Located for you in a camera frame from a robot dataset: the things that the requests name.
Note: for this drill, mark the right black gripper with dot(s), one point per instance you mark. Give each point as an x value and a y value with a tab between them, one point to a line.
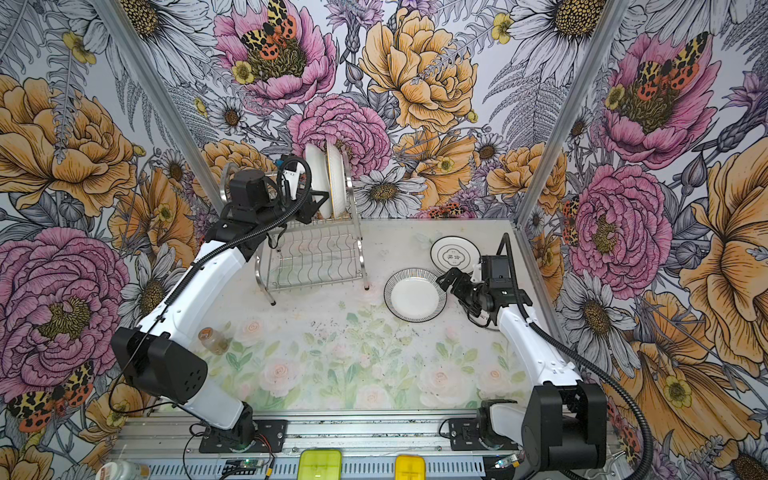
451	277

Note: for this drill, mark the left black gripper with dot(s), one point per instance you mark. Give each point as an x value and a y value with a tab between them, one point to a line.
310	207

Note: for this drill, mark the black striped rim plate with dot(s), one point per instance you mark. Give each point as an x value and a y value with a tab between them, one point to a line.
413	295

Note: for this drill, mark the chrome wire dish rack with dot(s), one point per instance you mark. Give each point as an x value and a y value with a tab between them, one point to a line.
298	255

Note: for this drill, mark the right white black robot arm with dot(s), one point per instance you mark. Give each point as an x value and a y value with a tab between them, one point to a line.
563	425

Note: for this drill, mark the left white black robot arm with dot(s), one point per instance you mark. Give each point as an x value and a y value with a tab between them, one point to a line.
155	355

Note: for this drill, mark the right yellow box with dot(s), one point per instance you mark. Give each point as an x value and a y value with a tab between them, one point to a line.
409	467

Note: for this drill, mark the left yellow green box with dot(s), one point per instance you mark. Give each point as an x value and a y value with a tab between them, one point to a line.
320	464

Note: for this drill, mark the small green circuit board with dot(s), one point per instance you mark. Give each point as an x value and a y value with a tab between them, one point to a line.
244	466

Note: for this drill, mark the white jar with lid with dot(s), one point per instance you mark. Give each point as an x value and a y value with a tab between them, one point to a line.
123	470

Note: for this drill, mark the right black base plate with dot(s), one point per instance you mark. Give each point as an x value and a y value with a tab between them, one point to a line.
464	435

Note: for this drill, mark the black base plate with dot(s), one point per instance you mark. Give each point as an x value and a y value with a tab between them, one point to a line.
261	436
464	435

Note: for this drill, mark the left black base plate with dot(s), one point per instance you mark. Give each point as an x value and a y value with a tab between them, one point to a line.
261	436

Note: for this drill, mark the left aluminium corner post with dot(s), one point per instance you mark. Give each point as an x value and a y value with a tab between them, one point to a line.
118	24

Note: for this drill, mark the aluminium corner post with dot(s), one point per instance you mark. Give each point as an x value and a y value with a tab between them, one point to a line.
118	24
598	49

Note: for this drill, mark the aluminium front rail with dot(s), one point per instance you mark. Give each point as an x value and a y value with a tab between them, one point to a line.
369	442

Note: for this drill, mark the right aluminium corner post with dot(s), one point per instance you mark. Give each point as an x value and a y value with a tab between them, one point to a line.
598	49

